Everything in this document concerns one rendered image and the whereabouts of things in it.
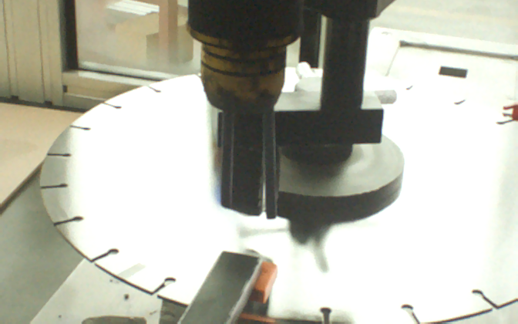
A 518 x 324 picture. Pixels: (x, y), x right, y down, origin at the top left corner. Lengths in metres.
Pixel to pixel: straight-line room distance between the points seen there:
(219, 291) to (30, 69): 0.79
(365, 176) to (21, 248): 0.42
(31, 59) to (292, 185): 0.67
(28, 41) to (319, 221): 0.69
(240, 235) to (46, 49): 0.68
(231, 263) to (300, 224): 0.10
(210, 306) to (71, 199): 0.17
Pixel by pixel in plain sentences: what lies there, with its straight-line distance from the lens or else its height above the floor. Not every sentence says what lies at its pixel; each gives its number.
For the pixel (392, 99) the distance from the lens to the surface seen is 0.58.
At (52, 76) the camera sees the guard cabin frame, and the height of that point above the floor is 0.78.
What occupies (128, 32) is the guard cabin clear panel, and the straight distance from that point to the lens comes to 1.13.
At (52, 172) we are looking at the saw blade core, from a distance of 0.58.
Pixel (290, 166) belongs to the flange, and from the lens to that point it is 0.56.
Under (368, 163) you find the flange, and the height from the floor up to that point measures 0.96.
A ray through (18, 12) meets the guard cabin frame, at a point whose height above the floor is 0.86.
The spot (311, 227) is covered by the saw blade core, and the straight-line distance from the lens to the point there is 0.53.
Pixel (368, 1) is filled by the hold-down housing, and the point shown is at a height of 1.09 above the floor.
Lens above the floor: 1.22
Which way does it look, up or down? 26 degrees down
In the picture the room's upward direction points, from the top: 2 degrees clockwise
